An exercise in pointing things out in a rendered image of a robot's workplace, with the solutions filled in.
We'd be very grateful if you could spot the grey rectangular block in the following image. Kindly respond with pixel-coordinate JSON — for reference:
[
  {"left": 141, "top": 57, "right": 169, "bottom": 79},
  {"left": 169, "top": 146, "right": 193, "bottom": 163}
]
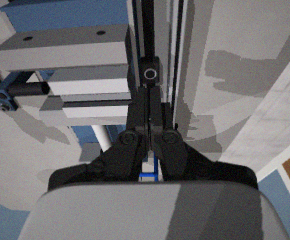
[{"left": 47, "top": 61, "right": 135, "bottom": 118}]

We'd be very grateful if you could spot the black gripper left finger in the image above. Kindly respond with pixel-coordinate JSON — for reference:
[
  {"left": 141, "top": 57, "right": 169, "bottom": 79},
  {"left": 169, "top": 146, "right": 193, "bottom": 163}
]
[{"left": 47, "top": 86, "right": 149, "bottom": 191}]

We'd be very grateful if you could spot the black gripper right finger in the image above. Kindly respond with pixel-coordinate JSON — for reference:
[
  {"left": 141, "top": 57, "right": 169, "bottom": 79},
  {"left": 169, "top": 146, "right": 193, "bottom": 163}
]
[{"left": 150, "top": 86, "right": 259, "bottom": 190}]

